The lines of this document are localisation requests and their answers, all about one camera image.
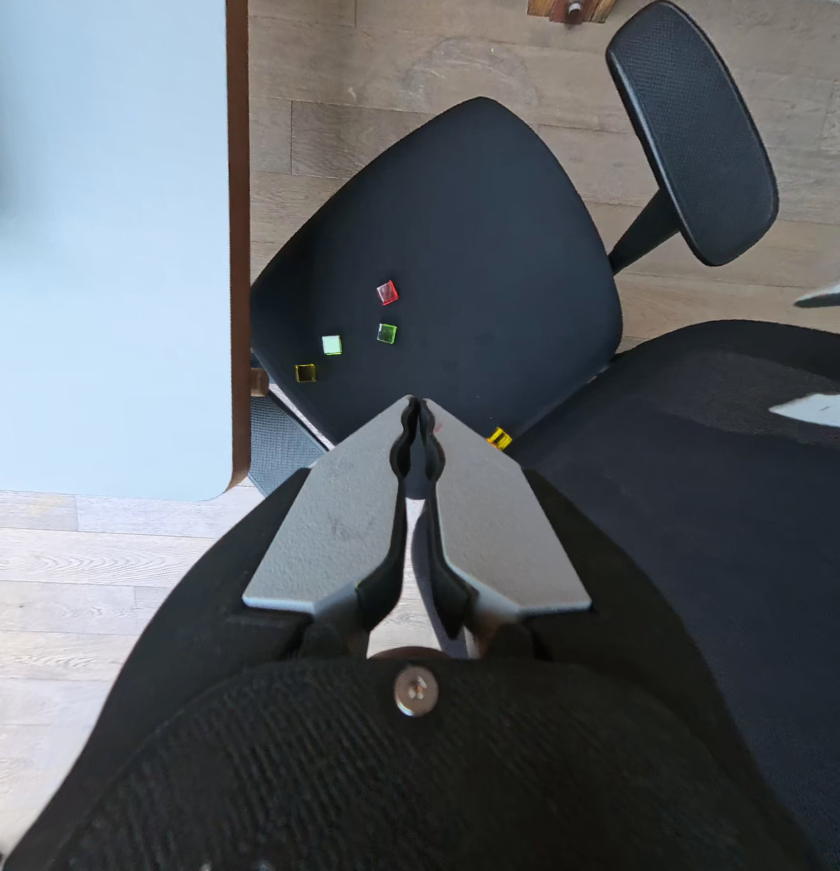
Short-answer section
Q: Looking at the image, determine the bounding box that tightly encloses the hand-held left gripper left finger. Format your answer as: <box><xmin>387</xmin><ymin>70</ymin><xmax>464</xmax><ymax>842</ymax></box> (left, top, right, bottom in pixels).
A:
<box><xmin>242</xmin><ymin>395</ymin><xmax>421</xmax><ymax>631</ymax></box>

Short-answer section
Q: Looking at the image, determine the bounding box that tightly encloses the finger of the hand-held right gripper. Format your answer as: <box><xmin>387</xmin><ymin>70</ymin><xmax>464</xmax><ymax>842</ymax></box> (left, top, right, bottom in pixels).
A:
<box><xmin>767</xmin><ymin>389</ymin><xmax>840</xmax><ymax>431</ymax></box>
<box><xmin>794</xmin><ymin>272</ymin><xmax>840</xmax><ymax>308</ymax></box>

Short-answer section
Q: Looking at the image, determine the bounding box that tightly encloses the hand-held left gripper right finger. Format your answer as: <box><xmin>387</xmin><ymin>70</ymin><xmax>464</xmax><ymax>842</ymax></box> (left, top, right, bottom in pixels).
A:
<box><xmin>410</xmin><ymin>398</ymin><xmax>592</xmax><ymax>641</ymax></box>

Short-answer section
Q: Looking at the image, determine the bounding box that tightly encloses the grey desk with brown edge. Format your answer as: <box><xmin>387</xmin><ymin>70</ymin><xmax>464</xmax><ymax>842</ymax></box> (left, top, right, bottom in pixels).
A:
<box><xmin>0</xmin><ymin>0</ymin><xmax>251</xmax><ymax>502</ymax></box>

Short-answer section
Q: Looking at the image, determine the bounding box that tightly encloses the textured black chair armrest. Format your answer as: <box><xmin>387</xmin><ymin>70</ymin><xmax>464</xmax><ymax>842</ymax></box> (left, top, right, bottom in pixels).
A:
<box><xmin>606</xmin><ymin>0</ymin><xmax>779</xmax><ymax>276</ymax></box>
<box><xmin>249</xmin><ymin>395</ymin><xmax>329</xmax><ymax>496</ymax></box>

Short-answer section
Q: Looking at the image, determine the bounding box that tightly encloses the wooden block with bolt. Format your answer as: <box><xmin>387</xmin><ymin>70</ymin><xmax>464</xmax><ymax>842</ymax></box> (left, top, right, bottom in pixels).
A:
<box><xmin>527</xmin><ymin>0</ymin><xmax>615</xmax><ymax>24</ymax></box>

